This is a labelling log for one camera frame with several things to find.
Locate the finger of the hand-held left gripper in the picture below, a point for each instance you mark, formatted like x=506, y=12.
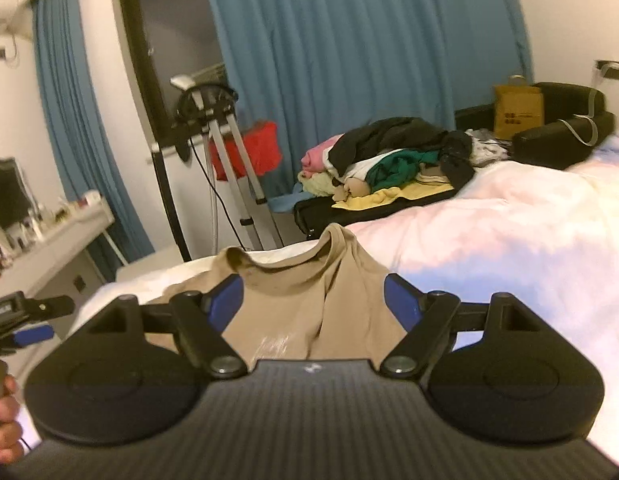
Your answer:
x=51, y=306
x=34, y=335

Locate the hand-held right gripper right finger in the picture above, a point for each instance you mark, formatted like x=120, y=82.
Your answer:
x=400, y=298

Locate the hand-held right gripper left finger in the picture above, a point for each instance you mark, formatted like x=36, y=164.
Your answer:
x=228, y=296

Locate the tan ribbed shirt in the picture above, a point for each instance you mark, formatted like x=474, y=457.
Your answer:
x=299, y=300

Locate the person's left hand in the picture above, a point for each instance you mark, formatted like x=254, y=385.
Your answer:
x=1, y=435

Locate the white dressing table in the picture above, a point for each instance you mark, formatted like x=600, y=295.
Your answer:
x=54, y=255

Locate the group of cosmetics bottles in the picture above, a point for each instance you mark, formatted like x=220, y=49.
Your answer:
x=36, y=222

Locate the black suitcase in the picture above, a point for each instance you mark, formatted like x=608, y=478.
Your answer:
x=339, y=217

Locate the yellow towel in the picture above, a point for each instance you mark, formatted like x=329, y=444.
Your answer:
x=389, y=195

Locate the pink and white duvet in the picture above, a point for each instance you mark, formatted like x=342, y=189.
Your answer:
x=489, y=240

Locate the black stand pole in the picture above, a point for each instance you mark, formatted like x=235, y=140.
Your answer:
x=172, y=205

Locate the light blue cloth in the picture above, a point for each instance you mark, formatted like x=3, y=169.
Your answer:
x=284, y=203

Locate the silver framed mirror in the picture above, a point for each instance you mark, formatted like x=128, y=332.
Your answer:
x=9, y=195

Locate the beige cloth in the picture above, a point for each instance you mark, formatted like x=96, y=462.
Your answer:
x=354, y=189

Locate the white folding stand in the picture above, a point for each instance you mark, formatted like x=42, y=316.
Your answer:
x=239, y=170

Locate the green garment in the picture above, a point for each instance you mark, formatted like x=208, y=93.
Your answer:
x=397, y=167

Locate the white garment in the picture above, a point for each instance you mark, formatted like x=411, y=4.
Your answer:
x=359, y=165

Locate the pale yellow fluffy cloth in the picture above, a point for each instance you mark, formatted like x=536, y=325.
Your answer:
x=314, y=184

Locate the red cloth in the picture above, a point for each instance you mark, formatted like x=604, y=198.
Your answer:
x=249, y=152

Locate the black garment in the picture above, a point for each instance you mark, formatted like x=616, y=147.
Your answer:
x=389, y=135

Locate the pink garment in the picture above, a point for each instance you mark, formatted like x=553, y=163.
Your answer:
x=317, y=155

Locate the patterned white clothing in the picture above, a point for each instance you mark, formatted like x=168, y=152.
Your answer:
x=487, y=147

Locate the narrow blue curtain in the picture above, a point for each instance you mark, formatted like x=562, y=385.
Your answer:
x=74, y=110

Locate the black sofa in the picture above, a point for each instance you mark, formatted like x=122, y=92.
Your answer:
x=554, y=140

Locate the cardboard box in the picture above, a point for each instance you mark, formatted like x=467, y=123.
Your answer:
x=518, y=110

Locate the wide blue curtain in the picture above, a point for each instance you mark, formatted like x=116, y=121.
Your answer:
x=339, y=35

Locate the wall socket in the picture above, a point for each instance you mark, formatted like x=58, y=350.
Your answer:
x=609, y=70

